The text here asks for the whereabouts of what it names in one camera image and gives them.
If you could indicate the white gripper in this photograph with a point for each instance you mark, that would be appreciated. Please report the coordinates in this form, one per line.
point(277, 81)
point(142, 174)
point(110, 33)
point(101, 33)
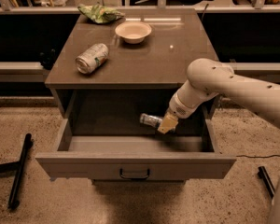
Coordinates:
point(177, 109)

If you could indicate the silver blue redbull can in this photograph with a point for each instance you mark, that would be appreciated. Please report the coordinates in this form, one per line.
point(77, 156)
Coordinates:
point(149, 120)

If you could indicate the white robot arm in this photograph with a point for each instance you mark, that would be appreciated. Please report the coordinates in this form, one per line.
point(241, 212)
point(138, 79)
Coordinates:
point(207, 79)

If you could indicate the open grey top drawer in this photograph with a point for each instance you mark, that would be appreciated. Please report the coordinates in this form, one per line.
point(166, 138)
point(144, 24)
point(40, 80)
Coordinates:
point(173, 158)

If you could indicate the white green soda can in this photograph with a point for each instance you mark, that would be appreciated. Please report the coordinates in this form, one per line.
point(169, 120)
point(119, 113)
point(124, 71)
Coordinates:
point(92, 58)

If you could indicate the grey cabinet with countertop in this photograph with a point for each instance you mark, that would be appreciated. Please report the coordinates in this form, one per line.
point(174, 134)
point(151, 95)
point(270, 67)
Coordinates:
point(160, 61)

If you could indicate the white paper bowl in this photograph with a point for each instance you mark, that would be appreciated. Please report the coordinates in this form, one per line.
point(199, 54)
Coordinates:
point(133, 32)

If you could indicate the black stand leg right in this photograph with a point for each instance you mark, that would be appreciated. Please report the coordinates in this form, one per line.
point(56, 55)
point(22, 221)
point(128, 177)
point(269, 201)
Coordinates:
point(263, 175)

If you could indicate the black stand leg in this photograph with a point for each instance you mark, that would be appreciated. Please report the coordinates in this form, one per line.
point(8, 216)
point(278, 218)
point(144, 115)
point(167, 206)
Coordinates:
point(18, 168)
point(263, 175)

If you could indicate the green chip bag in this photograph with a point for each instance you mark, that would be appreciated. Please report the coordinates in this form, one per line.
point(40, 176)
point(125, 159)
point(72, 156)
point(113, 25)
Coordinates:
point(100, 14)

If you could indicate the black object behind cabinet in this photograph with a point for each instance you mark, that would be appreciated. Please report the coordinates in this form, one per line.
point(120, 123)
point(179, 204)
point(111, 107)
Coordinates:
point(47, 60)

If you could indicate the black stand leg left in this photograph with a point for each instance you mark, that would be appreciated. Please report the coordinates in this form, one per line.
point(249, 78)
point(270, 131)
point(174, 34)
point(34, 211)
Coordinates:
point(18, 168)

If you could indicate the black drawer handle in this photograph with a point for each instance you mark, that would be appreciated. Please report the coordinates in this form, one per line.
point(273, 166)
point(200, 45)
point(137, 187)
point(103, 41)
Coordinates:
point(134, 175)

